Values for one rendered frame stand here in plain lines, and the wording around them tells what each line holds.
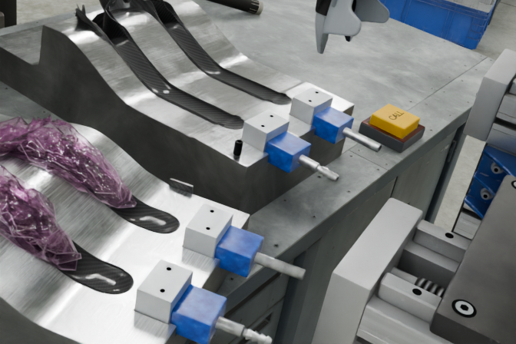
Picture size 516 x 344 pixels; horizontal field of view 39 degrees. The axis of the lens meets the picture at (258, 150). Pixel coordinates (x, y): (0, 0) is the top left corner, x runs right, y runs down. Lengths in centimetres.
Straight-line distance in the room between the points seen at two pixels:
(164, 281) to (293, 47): 82
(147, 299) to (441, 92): 86
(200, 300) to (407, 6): 343
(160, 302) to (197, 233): 11
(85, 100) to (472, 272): 64
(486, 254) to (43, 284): 40
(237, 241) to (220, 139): 17
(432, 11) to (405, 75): 259
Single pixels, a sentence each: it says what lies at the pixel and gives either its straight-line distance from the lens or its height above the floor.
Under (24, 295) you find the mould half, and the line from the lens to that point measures 71.
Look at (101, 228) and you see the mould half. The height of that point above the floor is 86.
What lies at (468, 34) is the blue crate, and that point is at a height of 8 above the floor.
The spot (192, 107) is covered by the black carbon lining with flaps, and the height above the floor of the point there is 88.
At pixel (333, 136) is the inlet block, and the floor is 89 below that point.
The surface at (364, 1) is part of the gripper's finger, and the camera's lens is 96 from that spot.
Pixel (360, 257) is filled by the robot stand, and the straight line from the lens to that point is 59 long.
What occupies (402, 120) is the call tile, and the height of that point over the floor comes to 84.
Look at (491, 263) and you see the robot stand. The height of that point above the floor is 104.
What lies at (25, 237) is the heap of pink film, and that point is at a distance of 74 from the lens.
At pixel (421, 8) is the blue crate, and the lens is 402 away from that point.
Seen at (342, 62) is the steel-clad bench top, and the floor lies 80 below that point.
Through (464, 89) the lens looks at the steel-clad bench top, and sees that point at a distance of 145.
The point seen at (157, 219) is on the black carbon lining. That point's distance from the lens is 82.
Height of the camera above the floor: 135
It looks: 31 degrees down
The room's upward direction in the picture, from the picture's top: 11 degrees clockwise
